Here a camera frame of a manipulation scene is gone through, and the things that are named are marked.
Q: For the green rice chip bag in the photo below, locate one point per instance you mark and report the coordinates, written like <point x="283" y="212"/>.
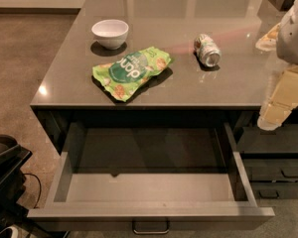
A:
<point x="125" y="76"/>

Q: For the grey cabinet counter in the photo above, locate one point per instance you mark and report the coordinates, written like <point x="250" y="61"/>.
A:
<point x="186" y="94"/>

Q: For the dark metal drawer handle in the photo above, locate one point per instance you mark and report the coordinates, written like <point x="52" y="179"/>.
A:
<point x="150" y="227"/>

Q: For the white ceramic bowl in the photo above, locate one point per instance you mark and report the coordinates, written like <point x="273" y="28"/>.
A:
<point x="111" y="34"/>

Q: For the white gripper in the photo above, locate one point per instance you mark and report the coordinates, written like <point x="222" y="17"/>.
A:
<point x="294" y="42"/>

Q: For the green white soda can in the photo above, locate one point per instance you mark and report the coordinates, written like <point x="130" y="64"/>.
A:
<point x="207" y="50"/>

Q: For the lower right drawer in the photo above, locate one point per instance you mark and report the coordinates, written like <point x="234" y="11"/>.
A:
<point x="272" y="169"/>

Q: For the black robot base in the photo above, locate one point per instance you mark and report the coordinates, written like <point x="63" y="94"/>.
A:
<point x="12" y="157"/>

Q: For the bottom right drawer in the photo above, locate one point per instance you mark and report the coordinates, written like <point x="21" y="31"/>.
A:
<point x="275" y="190"/>

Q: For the open grey top drawer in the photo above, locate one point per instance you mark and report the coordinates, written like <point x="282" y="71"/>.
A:
<point x="109" y="177"/>

